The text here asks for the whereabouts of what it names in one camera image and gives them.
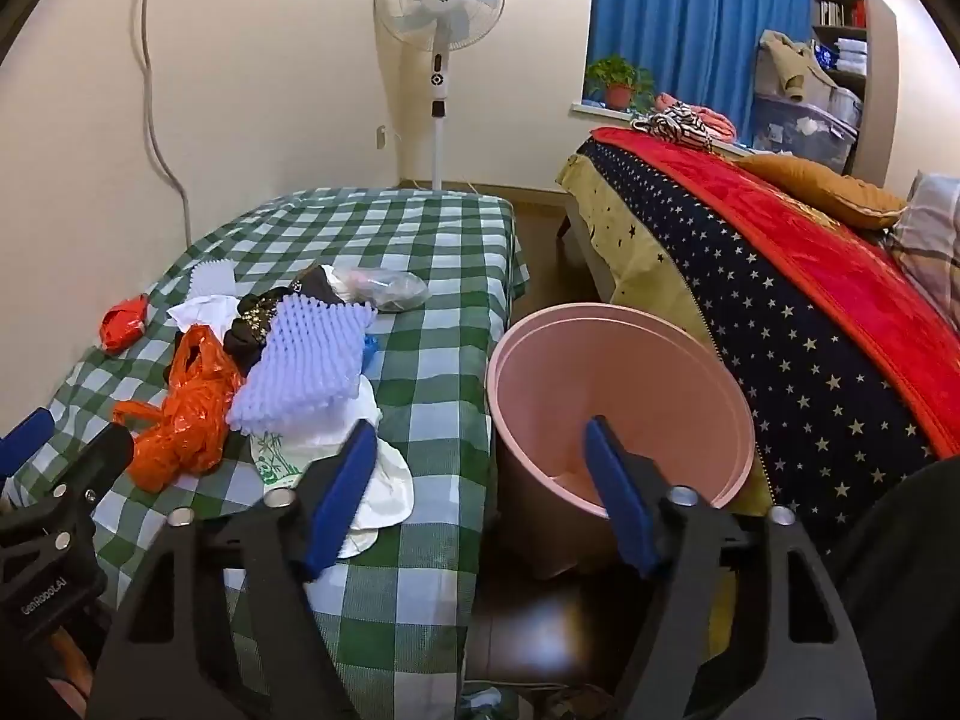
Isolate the grey bed frame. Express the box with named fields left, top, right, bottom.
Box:
left=559, top=202, right=623, bottom=301

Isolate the white wall cable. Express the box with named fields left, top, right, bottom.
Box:
left=139, top=0, right=192, bottom=256

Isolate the striped clothes pile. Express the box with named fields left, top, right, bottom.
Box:
left=654, top=92, right=740, bottom=143

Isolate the red foil wrapper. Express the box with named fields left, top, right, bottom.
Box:
left=100, top=294, right=151, bottom=355

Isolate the star print dark bedspread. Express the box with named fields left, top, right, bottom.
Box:
left=556, top=136, right=950, bottom=661

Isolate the orange plastic bag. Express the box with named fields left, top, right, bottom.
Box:
left=112, top=324, right=245, bottom=492

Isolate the black white striped cloth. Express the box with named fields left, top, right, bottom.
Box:
left=630, top=103, right=717, bottom=158

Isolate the potted green plant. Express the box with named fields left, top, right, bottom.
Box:
left=585, top=55, right=655, bottom=112

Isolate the white foam fruit net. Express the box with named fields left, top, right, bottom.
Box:
left=225, top=294, right=378, bottom=437

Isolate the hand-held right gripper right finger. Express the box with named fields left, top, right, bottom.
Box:
left=583, top=416, right=878, bottom=720

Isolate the brown floral cloth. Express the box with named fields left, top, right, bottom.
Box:
left=223, top=287, right=284, bottom=376

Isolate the person's dark clothing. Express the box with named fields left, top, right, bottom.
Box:
left=821, top=454, right=960, bottom=720

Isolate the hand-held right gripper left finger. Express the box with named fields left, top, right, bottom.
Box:
left=84, top=418, right=380, bottom=720

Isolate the clear storage box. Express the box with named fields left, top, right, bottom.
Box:
left=750, top=86, right=860, bottom=173

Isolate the grey storage box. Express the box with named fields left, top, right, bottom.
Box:
left=806, top=82, right=863, bottom=130

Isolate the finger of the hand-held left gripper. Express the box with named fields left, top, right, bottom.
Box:
left=0, top=406, right=55, bottom=477
left=34, top=422, right=136, bottom=522

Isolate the mustard pillow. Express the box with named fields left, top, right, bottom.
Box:
left=739, top=152, right=908, bottom=231

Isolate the red blanket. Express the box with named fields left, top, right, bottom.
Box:
left=591, top=126, right=960, bottom=458

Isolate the wall bookshelf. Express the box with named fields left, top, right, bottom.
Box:
left=806, top=0, right=871, bottom=166

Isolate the row of books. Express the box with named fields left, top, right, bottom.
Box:
left=817, top=0, right=869, bottom=28

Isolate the blue curtain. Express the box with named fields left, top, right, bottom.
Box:
left=589, top=0, right=815, bottom=143

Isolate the plaid pillow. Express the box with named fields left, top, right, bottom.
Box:
left=885, top=172, right=960, bottom=316

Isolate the olive jacket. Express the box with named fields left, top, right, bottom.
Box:
left=754, top=30, right=833, bottom=102

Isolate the pink plastic bucket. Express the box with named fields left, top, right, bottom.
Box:
left=486, top=302, right=757, bottom=578

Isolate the white crumpled cloth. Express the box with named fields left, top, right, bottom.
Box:
left=166, top=294, right=242, bottom=335

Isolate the white green-print plastic bag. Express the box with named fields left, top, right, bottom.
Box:
left=247, top=375, right=417, bottom=560

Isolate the green checkered tablecloth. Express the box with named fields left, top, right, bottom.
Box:
left=0, top=184, right=530, bottom=720

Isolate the white zigzag-edged tissue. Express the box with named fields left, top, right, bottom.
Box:
left=187, top=259, right=237, bottom=299

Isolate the dark pouch with label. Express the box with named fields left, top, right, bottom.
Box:
left=289, top=266, right=347, bottom=310

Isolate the clear plastic bag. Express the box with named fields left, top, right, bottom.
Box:
left=330, top=266, right=430, bottom=314

